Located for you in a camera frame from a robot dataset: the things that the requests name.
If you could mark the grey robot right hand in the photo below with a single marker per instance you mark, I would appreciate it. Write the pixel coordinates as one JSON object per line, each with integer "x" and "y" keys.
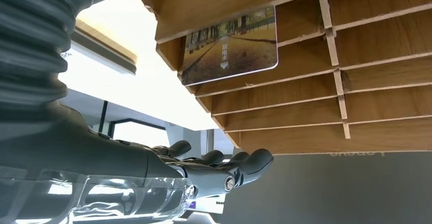
{"x": 101, "y": 161}

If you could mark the brown divided card rack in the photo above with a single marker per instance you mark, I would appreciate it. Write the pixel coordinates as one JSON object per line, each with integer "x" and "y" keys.
{"x": 303, "y": 91}

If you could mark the grey Lenovo laptop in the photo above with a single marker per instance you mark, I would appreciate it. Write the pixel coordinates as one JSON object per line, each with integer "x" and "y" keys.
{"x": 337, "y": 188}

